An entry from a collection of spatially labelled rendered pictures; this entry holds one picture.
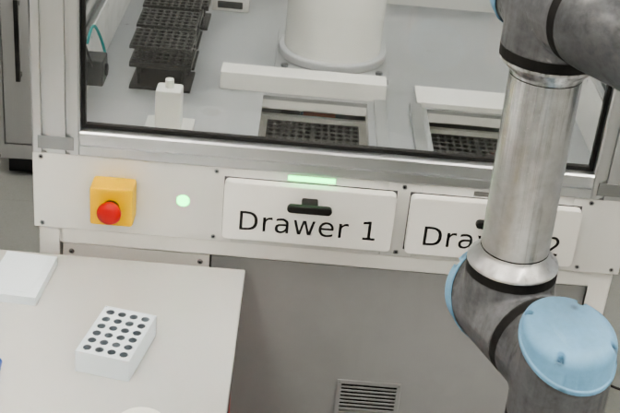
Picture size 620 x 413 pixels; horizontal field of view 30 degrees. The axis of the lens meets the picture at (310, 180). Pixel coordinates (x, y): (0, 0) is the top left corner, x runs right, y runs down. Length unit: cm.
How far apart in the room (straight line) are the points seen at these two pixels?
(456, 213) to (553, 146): 61
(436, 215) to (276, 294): 33
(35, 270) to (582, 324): 96
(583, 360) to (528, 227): 17
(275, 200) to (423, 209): 25
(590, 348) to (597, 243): 69
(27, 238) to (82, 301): 165
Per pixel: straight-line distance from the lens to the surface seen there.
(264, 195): 195
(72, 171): 199
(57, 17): 188
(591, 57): 124
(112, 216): 193
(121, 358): 174
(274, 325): 212
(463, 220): 198
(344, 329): 213
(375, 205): 195
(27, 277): 196
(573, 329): 140
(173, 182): 197
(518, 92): 136
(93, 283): 197
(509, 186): 140
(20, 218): 367
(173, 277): 199
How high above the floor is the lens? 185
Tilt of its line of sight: 28 degrees down
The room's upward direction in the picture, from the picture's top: 6 degrees clockwise
